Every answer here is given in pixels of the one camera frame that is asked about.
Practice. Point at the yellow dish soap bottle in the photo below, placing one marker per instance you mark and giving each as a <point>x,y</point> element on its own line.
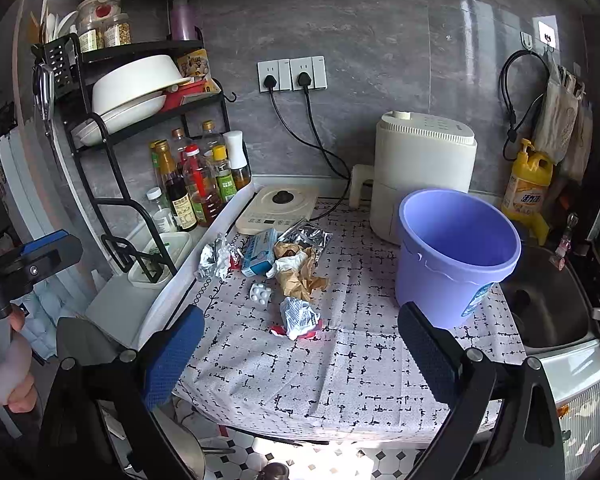
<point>526,189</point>

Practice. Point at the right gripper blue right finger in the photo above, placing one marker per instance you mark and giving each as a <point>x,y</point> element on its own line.
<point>435,351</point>

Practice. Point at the silver foil snack bag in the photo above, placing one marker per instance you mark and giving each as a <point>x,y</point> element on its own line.
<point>307,235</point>

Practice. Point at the white countertop tray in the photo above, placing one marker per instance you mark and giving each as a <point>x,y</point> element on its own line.
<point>131,315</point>

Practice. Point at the white plate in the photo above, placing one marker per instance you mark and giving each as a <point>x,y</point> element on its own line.
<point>128,114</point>

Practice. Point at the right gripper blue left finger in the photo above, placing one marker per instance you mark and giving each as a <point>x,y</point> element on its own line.
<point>167,353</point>

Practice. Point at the white wall socket panel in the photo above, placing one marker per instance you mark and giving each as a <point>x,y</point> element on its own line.
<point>286,72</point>

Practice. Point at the black kitchen storage rack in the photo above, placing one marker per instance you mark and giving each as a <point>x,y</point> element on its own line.
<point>70,68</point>

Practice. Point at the crumpled silver foil wrapper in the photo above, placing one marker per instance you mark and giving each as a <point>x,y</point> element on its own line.
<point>218,259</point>

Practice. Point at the blue white wrapper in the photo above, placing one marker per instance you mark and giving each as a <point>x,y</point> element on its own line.
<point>299,320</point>

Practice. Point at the dark soy sauce bottle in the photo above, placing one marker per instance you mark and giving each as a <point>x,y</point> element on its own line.
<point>174,184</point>

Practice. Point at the white blister pill pack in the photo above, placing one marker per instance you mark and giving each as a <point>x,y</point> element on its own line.
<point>260,293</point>

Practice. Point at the brown paper bag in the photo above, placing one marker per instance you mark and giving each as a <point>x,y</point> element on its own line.
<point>305,282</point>

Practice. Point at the white top oil dispenser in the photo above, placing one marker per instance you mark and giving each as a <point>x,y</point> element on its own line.
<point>237,159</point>

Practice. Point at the person's left hand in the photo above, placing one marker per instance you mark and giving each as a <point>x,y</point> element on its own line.
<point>21,395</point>

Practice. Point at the gold cap clear bottle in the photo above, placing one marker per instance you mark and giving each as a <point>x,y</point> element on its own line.
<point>210,138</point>

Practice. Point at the small clear white-cap bottle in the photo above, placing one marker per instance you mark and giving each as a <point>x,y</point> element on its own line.
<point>160,211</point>

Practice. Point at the purple plastic trash bucket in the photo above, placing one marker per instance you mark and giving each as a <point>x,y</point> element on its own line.
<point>453,248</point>

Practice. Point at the black wok pan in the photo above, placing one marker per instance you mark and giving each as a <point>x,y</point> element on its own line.
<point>548,305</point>

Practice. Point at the white jar red lid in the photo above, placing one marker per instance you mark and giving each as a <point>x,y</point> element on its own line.
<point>92,11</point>

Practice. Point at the patterned white tablecloth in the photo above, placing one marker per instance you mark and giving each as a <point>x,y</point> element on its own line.
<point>354,380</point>

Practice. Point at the purple bottle on rack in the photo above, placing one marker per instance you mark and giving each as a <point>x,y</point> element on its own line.
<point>182,21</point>

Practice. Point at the snack packet on shelf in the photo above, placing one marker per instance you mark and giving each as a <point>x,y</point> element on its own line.
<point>196,67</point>

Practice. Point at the red cap oil bottle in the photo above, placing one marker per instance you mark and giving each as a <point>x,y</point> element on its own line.
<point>200,184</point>

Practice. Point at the blue white medicine box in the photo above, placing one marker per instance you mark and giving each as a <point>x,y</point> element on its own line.
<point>259,255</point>

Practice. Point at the green label yellow cap bottle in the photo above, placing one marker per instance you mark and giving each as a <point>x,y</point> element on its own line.
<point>223,174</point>

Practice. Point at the large white bowl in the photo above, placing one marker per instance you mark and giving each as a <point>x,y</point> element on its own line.
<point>133,80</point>

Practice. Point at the crumpled white tissue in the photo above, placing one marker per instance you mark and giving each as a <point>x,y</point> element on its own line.
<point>289,263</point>

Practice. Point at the cream air fryer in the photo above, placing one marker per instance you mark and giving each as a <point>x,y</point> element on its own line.
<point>412,151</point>

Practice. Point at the glass spice jar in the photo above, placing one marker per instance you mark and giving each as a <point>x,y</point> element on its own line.
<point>117,31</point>

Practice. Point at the red food container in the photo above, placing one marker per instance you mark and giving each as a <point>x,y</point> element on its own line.
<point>190,92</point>

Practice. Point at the cream induction kettle base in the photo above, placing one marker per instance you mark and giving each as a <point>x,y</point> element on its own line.
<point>277,207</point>

